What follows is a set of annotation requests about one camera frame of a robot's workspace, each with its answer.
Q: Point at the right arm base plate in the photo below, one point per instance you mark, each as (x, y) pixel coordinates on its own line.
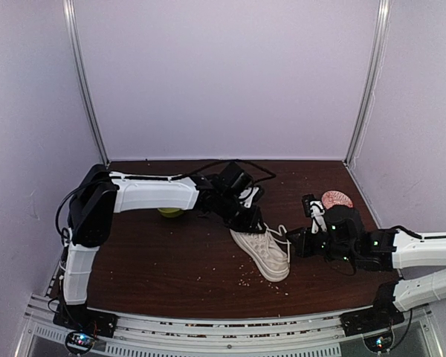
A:
(370, 319)

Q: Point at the right aluminium frame post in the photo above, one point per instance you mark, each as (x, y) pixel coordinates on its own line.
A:
(373, 71)

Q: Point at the green bowl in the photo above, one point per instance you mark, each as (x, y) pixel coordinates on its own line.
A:
(170, 212)

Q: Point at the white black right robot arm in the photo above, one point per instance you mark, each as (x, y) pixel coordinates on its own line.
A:
(392, 249)

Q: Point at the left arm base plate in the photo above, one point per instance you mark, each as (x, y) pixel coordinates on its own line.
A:
(83, 319)

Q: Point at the left aluminium frame post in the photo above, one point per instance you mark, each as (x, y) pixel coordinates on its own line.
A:
(85, 92)

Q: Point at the aluminium front rail base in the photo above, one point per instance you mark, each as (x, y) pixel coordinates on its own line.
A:
(319, 334)

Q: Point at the white lace sneaker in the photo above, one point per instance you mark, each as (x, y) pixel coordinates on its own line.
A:
(268, 250)

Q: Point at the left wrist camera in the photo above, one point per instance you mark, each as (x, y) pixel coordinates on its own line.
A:
(251, 195)

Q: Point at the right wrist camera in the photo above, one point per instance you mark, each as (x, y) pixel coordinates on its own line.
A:
(314, 209)

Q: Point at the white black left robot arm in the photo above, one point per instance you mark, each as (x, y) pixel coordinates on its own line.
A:
(231, 194)

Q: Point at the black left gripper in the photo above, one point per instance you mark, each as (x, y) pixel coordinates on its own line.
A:
(250, 224)

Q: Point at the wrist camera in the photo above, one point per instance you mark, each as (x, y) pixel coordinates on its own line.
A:
(314, 209)
(251, 195)

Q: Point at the aluminium frame post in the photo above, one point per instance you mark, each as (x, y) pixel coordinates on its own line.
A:
(373, 71)
(85, 92)

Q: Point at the red white patterned bowl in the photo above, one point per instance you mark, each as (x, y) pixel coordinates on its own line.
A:
(332, 198)

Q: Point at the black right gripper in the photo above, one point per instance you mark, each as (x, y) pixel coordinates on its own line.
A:
(302, 248)

